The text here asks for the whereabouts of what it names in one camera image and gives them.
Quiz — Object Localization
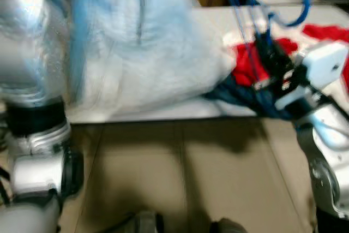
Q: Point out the blue plastic hanger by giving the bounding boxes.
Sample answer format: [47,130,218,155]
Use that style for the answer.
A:
[218,0,312,89]

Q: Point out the white striped shirt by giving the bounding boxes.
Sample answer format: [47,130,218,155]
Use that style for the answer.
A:
[57,0,236,118]

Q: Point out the red cloth garment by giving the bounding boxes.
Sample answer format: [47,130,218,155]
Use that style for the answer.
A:
[232,24,349,89]

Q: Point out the cream white garment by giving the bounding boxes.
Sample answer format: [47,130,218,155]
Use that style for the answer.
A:
[222,26,306,48]

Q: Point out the navy cloth garment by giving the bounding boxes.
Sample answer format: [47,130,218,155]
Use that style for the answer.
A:
[204,75,298,119]

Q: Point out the grey robot left foot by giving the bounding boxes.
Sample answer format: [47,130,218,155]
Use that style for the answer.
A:
[128,211,164,233]

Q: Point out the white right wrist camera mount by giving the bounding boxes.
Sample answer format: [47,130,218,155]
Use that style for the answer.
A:
[275,41,349,111]

